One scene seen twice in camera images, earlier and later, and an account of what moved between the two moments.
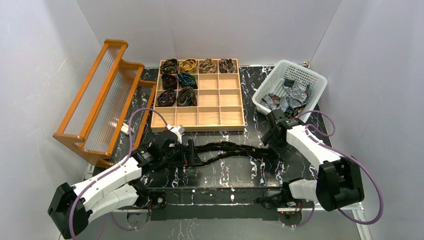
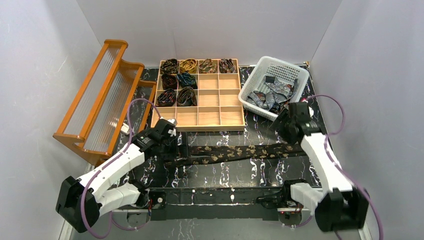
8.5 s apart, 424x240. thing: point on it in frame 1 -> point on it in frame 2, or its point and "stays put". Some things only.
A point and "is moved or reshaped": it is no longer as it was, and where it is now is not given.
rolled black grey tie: x=187 y=97 stays put
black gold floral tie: x=235 y=149 is moved or reshaped
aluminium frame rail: x=360 y=213 stays put
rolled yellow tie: x=189 y=65 stays put
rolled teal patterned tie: x=186 y=80 stays put
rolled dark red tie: x=169 y=81 stays put
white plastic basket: x=287 y=69 -> x=269 y=66
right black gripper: x=281 y=153 -> x=282 y=125
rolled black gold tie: x=169 y=66 stays put
